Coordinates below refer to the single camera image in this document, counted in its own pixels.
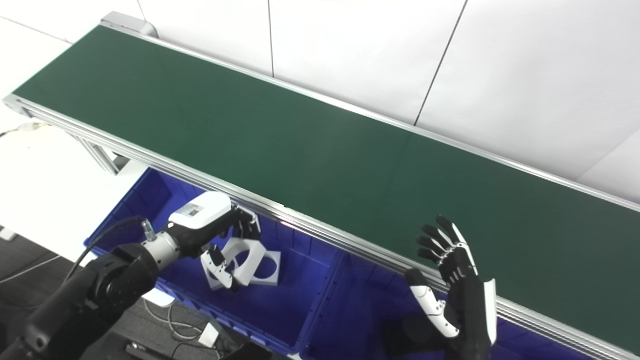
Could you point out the black block part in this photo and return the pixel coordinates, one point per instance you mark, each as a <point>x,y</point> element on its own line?
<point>415,335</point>

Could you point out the green conveyor belt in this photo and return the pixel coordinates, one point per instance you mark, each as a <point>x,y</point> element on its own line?
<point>325,150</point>
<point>325,232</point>

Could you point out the white square part with hole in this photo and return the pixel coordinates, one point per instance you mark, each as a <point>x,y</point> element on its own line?
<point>272,277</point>
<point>254,252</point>

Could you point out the white power adapter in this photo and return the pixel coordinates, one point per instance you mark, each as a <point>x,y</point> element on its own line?
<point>209,336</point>

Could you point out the blue plastic bin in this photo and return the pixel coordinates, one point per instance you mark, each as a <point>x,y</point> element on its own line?
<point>370,310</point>
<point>280,310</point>

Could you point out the aluminium conveyor leg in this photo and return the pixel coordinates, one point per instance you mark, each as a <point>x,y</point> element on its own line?
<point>102,157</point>

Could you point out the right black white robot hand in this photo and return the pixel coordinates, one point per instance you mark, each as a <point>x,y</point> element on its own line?
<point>467,305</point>

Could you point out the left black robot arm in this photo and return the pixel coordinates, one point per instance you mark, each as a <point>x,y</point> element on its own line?
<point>100,290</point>

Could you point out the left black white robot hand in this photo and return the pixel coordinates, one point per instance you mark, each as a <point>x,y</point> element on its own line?
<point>200,210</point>

